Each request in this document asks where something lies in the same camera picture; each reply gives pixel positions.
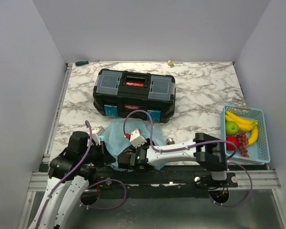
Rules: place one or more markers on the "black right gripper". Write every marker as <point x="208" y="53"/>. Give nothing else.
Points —
<point x="134" y="149"/>

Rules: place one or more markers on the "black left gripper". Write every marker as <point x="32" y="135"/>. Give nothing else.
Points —
<point x="105" y="158"/>

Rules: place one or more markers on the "light blue plastic bag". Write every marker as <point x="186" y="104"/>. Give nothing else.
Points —
<point x="116" y="142"/>

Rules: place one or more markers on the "red fake fruit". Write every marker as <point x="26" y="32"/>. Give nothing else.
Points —
<point x="233" y="143"/>

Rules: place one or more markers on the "green fake apple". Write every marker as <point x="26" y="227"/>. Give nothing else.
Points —
<point x="231" y="128"/>

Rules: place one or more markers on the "purple fake grape bunch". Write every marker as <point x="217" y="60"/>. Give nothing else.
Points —
<point x="242" y="142"/>

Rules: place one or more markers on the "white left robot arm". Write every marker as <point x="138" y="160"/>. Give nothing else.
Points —
<point x="70" y="173"/>

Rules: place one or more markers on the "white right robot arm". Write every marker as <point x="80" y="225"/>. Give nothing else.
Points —
<point x="207" y="151"/>

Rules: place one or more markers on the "yellow fake banana bunch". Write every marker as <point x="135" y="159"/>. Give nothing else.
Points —
<point x="244" y="125"/>

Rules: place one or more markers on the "brown faucet tap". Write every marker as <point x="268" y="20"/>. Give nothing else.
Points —
<point x="170" y="141"/>

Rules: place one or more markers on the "black plastic toolbox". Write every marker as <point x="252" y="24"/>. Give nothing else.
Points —
<point x="131" y="91"/>

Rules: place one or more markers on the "small yellow blue object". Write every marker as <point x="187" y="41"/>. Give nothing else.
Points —
<point x="170" y="63"/>

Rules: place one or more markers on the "light blue plastic basket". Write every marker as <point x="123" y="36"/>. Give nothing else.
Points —
<point x="258" y="152"/>

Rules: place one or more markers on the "black metal base rail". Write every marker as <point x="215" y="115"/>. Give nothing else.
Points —
<point x="169" y="182"/>

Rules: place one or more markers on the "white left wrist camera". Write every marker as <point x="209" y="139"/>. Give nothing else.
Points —
<point x="97" y="132"/>

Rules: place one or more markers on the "green handled screwdriver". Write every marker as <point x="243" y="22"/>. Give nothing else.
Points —
<point x="82" y="63"/>

